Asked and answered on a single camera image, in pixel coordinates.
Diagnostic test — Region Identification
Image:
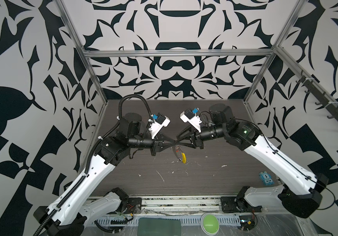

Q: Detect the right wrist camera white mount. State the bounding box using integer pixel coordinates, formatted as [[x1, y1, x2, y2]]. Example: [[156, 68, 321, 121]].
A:
[[180, 108, 202, 133]]

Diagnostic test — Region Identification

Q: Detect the dark green pad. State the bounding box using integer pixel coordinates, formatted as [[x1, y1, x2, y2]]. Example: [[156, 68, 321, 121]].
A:
[[137, 218, 181, 236]]

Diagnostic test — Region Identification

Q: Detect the blue connector block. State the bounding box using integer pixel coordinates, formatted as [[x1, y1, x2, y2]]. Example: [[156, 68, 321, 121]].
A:
[[259, 171, 274, 186]]

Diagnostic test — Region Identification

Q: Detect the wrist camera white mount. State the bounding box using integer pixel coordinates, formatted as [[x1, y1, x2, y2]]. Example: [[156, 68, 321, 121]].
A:
[[148, 113, 171, 139], [180, 108, 202, 133]]

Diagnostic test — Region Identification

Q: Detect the green round button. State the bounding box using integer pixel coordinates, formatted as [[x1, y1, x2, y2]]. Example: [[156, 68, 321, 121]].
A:
[[200, 213, 220, 236]]

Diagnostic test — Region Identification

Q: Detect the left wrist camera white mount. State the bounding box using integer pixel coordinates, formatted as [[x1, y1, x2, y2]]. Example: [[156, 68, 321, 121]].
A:
[[148, 113, 171, 139]]

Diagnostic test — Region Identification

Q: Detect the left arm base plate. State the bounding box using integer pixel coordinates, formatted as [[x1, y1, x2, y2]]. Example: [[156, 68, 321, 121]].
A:
[[118, 197, 142, 214]]

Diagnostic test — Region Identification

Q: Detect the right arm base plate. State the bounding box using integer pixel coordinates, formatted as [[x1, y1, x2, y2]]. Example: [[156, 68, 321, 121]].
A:
[[220, 196, 262, 213]]

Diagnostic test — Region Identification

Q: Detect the small circuit board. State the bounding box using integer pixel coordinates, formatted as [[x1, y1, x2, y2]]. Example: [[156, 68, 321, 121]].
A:
[[238, 214, 258, 232]]

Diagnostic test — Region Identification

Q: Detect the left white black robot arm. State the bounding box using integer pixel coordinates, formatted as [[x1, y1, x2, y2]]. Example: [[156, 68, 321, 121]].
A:
[[34, 94, 175, 236]]

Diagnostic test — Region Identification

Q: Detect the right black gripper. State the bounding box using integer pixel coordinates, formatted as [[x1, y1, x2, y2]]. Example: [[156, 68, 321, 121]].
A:
[[177, 123, 229, 149]]

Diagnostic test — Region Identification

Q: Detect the white slotted cable duct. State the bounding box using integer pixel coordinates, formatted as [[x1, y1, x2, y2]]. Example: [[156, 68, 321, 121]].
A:
[[98, 215, 240, 227]]

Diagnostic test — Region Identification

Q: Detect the black wall hook rack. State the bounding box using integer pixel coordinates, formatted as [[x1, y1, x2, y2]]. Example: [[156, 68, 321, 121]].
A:
[[296, 70, 338, 122]]

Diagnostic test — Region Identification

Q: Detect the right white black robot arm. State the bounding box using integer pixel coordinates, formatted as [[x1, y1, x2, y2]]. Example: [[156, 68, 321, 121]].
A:
[[177, 103, 328, 218]]

